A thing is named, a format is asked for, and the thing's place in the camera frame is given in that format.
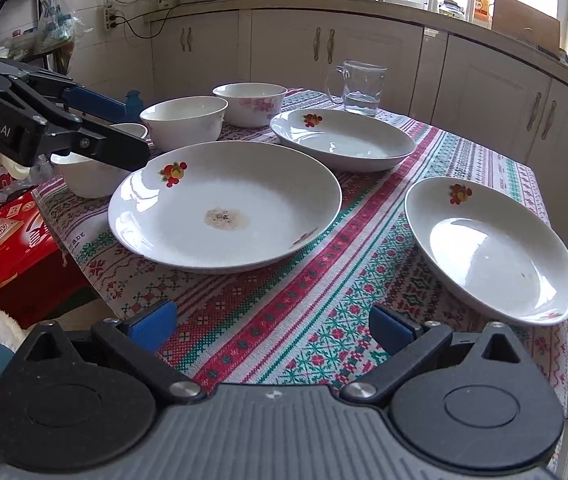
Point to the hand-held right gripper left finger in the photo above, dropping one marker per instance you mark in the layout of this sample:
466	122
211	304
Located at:
151	324

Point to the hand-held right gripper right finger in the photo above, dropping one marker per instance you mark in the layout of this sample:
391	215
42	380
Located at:
390	327

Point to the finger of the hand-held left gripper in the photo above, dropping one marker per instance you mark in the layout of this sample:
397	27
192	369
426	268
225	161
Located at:
113	152
98	104

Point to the small plain white bowl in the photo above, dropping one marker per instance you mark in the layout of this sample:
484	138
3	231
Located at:
88	180

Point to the large white fruit-print plate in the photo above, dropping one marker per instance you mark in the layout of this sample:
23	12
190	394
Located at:
244	195

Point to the blue thermos flask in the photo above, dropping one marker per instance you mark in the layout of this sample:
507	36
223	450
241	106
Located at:
133	102

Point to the wide plain white bowl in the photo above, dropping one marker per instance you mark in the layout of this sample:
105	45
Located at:
183	127

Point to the white power strip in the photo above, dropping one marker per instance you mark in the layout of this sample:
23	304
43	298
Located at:
109	17

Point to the clear plastic bag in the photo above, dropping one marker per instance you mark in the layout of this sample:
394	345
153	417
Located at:
56	15

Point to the patterned red green tablecloth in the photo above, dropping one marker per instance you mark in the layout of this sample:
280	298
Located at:
274	310

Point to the red printed box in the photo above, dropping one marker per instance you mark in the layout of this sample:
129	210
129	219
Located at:
8	250

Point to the white bowl with pink flowers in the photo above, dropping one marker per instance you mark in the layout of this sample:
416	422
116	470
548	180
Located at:
251	105

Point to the clear glass mug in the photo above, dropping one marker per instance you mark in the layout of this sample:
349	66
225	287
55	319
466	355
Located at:
361	85

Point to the cream kitchen cabinets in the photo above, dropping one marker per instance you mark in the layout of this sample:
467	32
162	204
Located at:
489	90

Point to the glass jar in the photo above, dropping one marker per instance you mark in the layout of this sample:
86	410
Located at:
451	8

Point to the orange label bottle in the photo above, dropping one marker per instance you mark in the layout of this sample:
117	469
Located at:
481	7

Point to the brown cardboard sheet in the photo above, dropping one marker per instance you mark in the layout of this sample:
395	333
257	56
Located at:
524	20

